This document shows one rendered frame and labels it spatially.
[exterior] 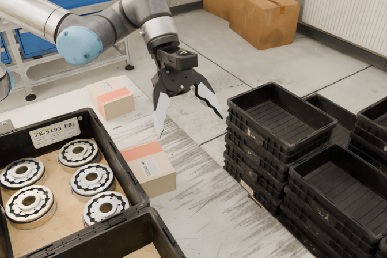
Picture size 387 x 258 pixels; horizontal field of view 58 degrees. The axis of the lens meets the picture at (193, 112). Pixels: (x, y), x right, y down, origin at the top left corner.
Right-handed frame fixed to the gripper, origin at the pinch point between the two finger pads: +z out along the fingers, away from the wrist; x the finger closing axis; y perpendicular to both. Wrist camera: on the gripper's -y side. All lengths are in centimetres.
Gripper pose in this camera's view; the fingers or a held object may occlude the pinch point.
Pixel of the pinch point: (193, 128)
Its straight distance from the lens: 72.0
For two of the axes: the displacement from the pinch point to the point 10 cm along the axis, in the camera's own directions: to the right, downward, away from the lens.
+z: 3.1, 9.5, -0.8
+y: -3.3, 1.8, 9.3
